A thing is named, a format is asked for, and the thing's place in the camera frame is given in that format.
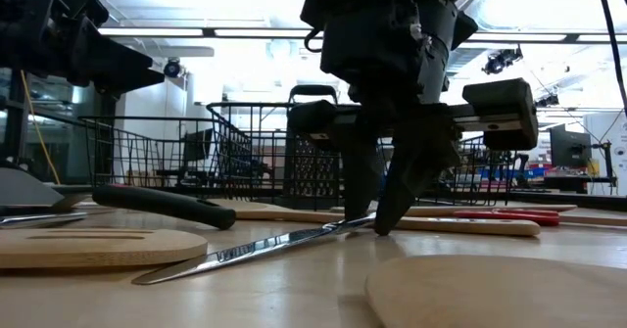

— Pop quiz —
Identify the wooden turner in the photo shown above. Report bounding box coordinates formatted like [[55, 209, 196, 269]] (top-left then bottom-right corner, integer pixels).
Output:
[[364, 254, 627, 328]]

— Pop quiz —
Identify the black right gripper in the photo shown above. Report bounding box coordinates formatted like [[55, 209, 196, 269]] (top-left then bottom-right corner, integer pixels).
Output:
[[288, 4, 539, 237]]

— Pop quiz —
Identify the black table frame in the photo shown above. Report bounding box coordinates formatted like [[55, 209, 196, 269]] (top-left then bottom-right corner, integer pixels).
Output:
[[508, 190, 627, 212]]

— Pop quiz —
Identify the black vertical post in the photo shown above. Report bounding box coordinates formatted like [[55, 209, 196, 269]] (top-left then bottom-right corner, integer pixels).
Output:
[[0, 68, 29, 170]]

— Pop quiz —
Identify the wooden spork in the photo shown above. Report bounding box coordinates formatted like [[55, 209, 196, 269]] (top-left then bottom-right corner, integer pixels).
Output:
[[210, 199, 541, 238]]

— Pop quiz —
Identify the black computer monitor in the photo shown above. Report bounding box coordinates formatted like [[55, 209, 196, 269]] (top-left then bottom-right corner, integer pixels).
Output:
[[548, 124, 593, 171], [181, 127, 216, 165]]

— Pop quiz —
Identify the wooden slotted spoon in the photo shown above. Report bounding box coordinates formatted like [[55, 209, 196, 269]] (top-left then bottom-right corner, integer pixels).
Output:
[[0, 227, 210, 270]]

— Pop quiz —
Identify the dark office desk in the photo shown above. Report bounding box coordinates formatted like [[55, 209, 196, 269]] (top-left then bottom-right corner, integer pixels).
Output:
[[518, 173, 618, 195]]

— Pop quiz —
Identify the steel table knife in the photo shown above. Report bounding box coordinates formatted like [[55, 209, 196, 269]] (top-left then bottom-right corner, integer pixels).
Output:
[[130, 213, 378, 286]]

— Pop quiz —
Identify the yellow cable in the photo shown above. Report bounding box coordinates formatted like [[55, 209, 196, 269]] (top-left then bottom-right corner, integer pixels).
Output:
[[19, 70, 61, 186]]

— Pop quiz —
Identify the steel cutlery piece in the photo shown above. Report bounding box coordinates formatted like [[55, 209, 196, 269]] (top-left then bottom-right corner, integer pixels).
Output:
[[0, 211, 89, 230]]

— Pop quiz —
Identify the black spatula with red button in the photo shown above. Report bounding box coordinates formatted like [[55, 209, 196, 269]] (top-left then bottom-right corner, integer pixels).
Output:
[[0, 165, 237, 231]]

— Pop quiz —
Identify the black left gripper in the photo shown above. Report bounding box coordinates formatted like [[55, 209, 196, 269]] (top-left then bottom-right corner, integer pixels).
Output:
[[0, 0, 166, 97]]

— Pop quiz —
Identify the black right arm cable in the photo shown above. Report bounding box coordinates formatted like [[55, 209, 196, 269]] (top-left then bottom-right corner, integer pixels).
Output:
[[594, 0, 627, 118]]

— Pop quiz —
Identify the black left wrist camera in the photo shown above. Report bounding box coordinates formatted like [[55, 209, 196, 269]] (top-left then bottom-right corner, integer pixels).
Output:
[[54, 0, 111, 28]]

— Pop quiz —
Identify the black box grater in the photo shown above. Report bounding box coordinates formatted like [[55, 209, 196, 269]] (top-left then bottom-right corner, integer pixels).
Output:
[[283, 84, 344, 211]]

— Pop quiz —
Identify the overhead light bar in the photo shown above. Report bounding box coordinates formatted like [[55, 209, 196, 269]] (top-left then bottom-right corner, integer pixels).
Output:
[[96, 26, 627, 44]]

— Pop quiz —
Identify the black wire basket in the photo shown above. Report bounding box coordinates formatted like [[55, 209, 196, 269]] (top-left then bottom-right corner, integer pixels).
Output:
[[79, 116, 254, 198], [430, 134, 523, 208], [205, 101, 388, 211]]

